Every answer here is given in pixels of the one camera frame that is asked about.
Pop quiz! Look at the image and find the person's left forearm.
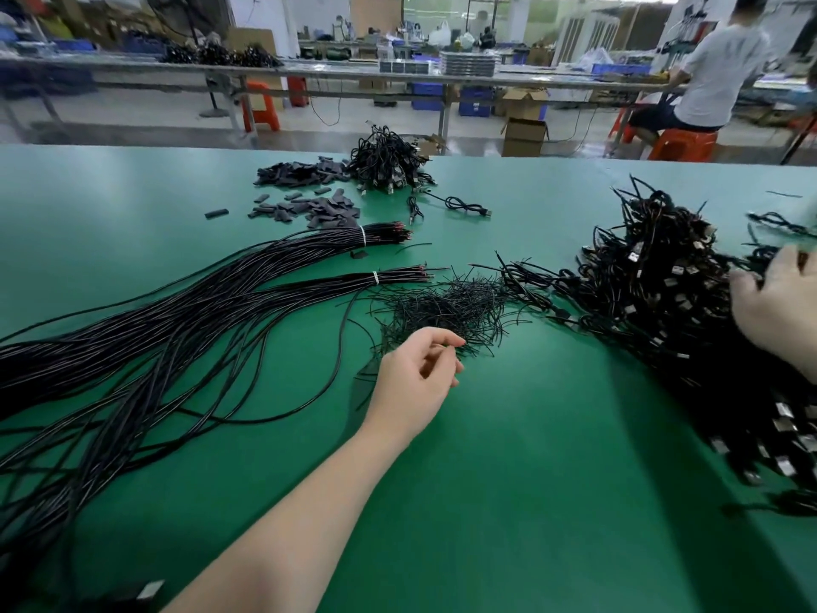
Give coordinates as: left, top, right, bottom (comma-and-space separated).
160, 413, 414, 613

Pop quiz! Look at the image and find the pile of thin black wire ties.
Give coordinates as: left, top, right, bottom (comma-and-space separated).
357, 264, 531, 390

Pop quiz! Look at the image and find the large pile of black plug cables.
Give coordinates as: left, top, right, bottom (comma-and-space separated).
494, 175, 817, 519

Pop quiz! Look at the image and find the pile of black flat sleeves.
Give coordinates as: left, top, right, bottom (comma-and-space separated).
248, 158, 362, 232

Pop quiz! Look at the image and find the stack of grey trays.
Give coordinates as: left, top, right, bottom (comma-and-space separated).
440, 51, 498, 77

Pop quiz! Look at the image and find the black standing fan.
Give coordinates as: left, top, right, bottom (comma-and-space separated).
146, 0, 238, 119

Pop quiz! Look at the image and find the person's right hand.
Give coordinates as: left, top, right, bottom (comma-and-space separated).
729, 244, 817, 378

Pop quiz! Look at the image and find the long grey workbench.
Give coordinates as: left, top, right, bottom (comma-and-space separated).
0, 54, 693, 147

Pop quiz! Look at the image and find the heap of black cables on bench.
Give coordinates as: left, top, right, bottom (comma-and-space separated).
161, 42, 283, 69

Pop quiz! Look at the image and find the person's left hand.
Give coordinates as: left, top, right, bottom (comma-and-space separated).
367, 327, 467, 442

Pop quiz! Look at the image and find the small heap of coiled black cables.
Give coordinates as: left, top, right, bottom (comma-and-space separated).
345, 125, 438, 195

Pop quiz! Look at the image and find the bundle of long black cables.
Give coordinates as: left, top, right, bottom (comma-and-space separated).
0, 264, 449, 597
0, 221, 413, 441

